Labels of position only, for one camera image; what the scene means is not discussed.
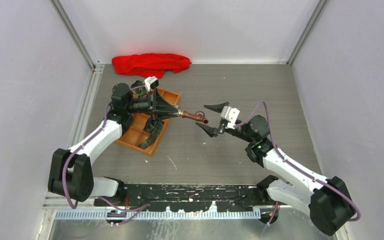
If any aluminium slotted rail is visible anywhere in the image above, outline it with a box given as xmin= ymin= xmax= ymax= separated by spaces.
xmin=54 ymin=208 xmax=261 ymax=220

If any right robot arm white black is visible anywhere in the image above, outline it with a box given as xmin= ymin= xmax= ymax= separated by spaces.
xmin=196 ymin=100 xmax=362 ymax=236

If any rolled dark tie top left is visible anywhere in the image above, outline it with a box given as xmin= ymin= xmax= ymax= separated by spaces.
xmin=130 ymin=80 xmax=148 ymax=99

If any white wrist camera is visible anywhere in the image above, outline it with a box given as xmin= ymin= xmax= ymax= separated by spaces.
xmin=220 ymin=106 xmax=240 ymax=124
xmin=144 ymin=76 xmax=159 ymax=92

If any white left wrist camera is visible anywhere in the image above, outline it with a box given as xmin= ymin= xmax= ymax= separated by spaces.
xmin=144 ymin=76 xmax=159 ymax=92

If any orange compartment tray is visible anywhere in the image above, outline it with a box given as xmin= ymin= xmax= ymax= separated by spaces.
xmin=115 ymin=87 xmax=182 ymax=157

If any red cloth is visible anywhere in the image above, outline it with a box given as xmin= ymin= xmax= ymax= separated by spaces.
xmin=111 ymin=53 xmax=192 ymax=79

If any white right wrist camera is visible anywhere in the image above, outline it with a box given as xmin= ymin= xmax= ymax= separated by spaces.
xmin=220 ymin=106 xmax=240 ymax=124

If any unrolled green camouflage tie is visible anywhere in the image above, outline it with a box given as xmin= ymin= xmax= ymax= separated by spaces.
xmin=138 ymin=118 xmax=164 ymax=149

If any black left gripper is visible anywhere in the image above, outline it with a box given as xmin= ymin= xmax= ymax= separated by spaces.
xmin=125 ymin=88 xmax=178 ymax=121

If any brown water faucet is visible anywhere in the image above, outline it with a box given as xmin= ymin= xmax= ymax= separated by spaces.
xmin=179 ymin=110 xmax=209 ymax=124

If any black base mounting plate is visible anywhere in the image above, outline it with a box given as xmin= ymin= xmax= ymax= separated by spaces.
xmin=105 ymin=184 xmax=275 ymax=213

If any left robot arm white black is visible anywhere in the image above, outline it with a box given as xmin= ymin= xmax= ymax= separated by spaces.
xmin=48 ymin=83 xmax=179 ymax=209

